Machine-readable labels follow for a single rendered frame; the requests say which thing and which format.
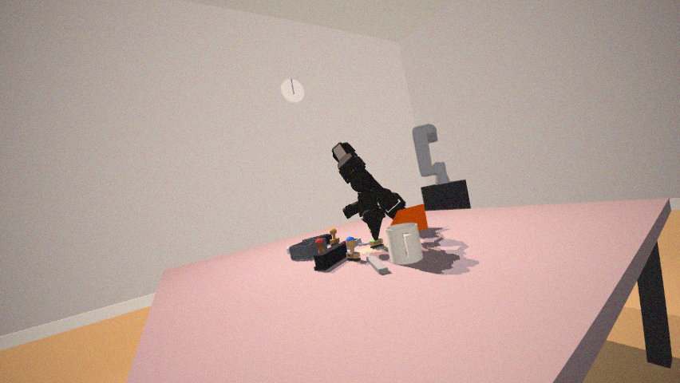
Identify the white card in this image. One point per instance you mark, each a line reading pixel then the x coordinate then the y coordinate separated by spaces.
pixel 370 250

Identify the blue-handled rubber stamp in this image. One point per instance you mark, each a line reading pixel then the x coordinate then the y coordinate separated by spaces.
pixel 352 255

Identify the red ink pad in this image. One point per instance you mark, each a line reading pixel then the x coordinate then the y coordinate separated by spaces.
pixel 358 240

